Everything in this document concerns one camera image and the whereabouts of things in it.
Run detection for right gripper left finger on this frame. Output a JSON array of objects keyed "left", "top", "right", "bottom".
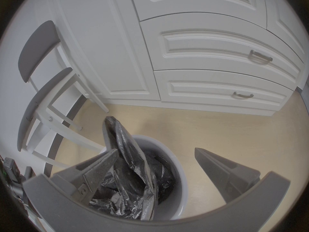
[{"left": 51, "top": 149, "right": 119, "bottom": 204}]

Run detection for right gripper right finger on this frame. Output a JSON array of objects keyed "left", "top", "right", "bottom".
[{"left": 195, "top": 148, "right": 261, "bottom": 205}]

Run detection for black plastic bag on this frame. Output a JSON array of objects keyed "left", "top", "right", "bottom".
[{"left": 88, "top": 116, "right": 178, "bottom": 220}]

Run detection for white trash bin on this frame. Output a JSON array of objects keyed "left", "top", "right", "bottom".
[{"left": 103, "top": 134, "right": 189, "bottom": 220}]

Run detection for white wardrobe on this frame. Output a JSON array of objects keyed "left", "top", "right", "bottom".
[{"left": 48, "top": 0, "right": 306, "bottom": 116}]

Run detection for white chair with grey cushions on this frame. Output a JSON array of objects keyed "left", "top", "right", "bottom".
[{"left": 16, "top": 20, "right": 109, "bottom": 167}]

